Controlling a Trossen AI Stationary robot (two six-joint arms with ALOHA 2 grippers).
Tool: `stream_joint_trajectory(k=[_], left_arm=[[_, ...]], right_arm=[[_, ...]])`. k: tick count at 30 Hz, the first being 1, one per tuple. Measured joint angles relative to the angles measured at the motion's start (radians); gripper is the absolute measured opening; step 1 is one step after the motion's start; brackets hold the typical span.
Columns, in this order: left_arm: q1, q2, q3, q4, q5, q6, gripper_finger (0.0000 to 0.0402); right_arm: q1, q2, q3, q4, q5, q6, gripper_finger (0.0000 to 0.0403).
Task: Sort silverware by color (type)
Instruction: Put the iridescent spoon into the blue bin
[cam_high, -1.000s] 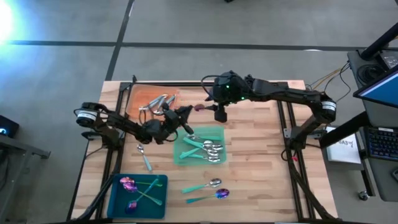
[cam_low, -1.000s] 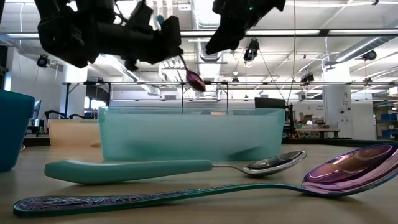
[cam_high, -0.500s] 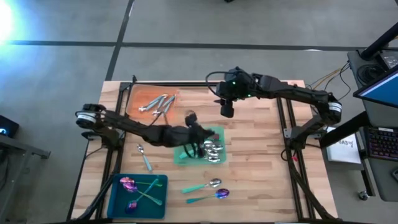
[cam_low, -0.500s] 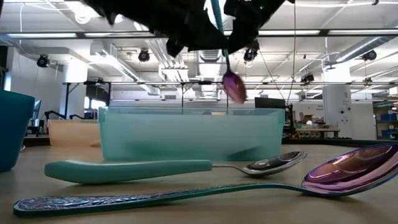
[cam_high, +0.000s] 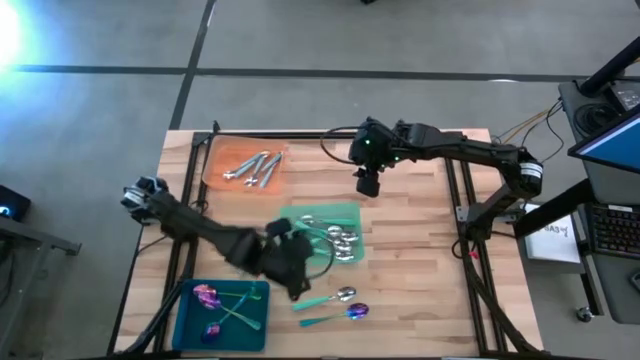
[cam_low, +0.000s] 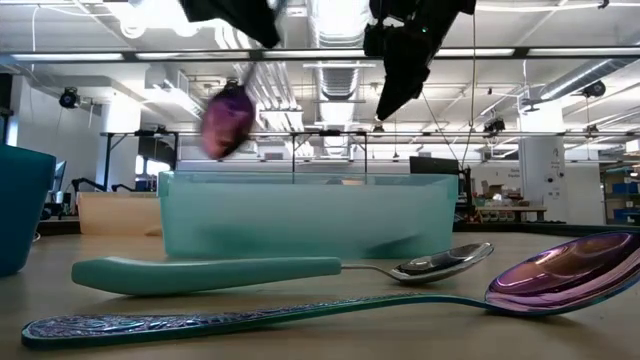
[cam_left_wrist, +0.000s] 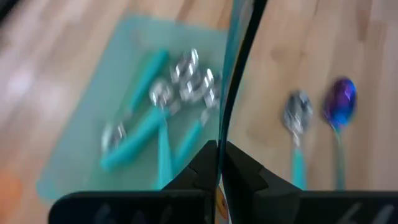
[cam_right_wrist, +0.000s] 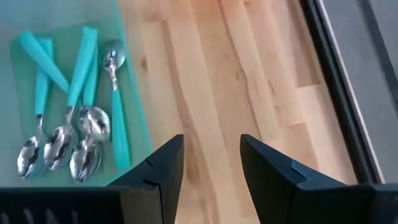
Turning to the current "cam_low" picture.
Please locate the black overhead crossbar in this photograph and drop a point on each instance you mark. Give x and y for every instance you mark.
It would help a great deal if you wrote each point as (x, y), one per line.
(150, 55)

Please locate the translucent green plastic bin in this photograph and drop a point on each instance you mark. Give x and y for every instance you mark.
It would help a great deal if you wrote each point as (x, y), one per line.
(300, 220)

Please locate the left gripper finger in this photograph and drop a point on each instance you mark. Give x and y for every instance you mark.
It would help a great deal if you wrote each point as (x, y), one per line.
(235, 17)

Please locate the translucent orange plastic bin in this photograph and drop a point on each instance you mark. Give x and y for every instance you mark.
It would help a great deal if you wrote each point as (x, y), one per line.
(120, 212)

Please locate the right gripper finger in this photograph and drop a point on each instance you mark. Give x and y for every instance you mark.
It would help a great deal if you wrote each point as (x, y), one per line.
(402, 82)

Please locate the iridescent rainbow spoon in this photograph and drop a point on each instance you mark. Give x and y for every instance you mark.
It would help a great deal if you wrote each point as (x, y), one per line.
(565, 275)
(227, 122)

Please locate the silver ventilation duct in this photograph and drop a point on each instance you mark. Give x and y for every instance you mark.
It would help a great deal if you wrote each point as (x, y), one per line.
(565, 82)
(340, 100)

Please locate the background work table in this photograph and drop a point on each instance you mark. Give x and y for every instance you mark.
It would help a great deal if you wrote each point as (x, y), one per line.
(510, 210)

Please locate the blue storage shelves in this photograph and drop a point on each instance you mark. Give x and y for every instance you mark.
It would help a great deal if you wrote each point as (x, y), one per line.
(625, 215)

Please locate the dark background panel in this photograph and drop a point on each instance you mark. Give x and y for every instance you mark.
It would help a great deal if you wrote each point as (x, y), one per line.
(157, 150)

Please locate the long ceiling light fixture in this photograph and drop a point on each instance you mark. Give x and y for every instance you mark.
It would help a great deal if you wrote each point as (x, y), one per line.
(185, 105)

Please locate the black background robot arm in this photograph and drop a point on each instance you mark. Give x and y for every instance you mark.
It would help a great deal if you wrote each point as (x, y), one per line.
(122, 187)
(82, 182)

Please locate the white pillar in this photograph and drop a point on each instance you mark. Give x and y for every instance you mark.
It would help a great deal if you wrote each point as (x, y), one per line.
(542, 175)

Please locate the black background monitor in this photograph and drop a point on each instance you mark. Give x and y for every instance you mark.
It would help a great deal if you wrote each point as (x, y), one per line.
(432, 166)

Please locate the black ceiling-mounted camera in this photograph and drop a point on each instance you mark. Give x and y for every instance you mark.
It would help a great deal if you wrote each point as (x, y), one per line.
(494, 126)
(69, 98)
(231, 84)
(594, 89)

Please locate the black table frame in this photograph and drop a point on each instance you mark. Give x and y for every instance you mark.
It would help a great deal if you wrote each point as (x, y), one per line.
(550, 229)

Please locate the teal plastic cup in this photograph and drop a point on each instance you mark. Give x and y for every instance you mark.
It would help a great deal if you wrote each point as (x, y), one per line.
(22, 210)

